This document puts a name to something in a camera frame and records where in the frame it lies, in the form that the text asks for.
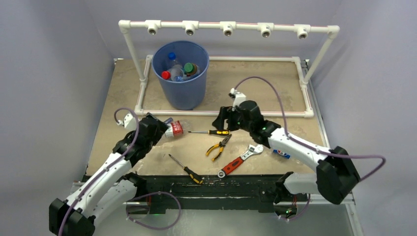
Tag white label amber bottle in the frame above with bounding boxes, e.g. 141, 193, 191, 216
183, 62, 200, 77

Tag yellow black screwdriver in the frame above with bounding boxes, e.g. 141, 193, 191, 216
188, 130, 230, 136
169, 154, 204, 184

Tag blue label crushed bottle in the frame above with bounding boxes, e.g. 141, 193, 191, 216
172, 75, 192, 82

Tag red cap crushed bottle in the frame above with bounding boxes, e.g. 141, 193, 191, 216
165, 119, 192, 138

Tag blue plastic bin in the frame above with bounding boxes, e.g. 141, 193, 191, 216
151, 40, 209, 110

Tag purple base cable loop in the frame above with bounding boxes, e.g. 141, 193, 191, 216
125, 191, 182, 231

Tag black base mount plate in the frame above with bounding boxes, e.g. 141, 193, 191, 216
81, 174, 336, 214

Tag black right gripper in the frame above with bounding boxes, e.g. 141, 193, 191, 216
213, 105, 253, 132

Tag red label clear bottle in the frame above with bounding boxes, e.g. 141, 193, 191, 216
161, 66, 185, 81

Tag red adjustable wrench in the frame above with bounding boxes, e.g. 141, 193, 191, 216
217, 145, 264, 178

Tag pepsi label bottle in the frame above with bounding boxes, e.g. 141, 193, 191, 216
273, 149, 291, 159

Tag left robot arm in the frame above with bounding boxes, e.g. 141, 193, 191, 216
49, 113, 168, 236

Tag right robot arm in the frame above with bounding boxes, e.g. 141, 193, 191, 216
212, 100, 360, 205

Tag yellow handle pliers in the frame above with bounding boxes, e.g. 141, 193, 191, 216
206, 134, 232, 162

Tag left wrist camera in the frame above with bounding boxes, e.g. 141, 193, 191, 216
116, 113, 138, 132

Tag blue handle small screwdriver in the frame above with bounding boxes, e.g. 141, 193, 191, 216
164, 118, 173, 124

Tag white PVC pipe frame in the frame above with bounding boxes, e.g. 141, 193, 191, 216
118, 20, 340, 118

